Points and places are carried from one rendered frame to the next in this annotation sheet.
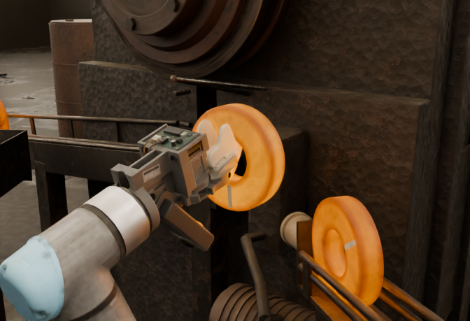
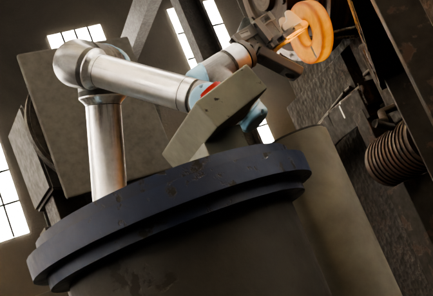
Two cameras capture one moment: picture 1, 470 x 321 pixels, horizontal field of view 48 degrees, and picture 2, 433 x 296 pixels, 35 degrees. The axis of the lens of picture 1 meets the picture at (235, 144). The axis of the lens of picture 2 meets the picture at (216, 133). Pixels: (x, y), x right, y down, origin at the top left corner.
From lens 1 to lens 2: 1.22 m
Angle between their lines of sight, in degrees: 40
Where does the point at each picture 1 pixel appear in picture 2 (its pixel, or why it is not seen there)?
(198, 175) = (276, 33)
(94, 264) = (220, 65)
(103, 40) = (297, 83)
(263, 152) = (311, 13)
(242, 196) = (316, 45)
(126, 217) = (232, 48)
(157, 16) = (280, 13)
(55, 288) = (203, 73)
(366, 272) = not seen: hidden behind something
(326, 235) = not seen: hidden behind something
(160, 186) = (254, 41)
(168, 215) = (261, 51)
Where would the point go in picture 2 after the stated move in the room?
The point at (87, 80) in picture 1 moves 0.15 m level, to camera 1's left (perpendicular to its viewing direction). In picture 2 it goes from (294, 114) to (261, 132)
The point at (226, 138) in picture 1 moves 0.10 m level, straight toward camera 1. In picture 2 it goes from (290, 17) to (272, 9)
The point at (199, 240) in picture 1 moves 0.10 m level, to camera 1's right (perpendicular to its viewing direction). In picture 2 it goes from (291, 68) to (327, 46)
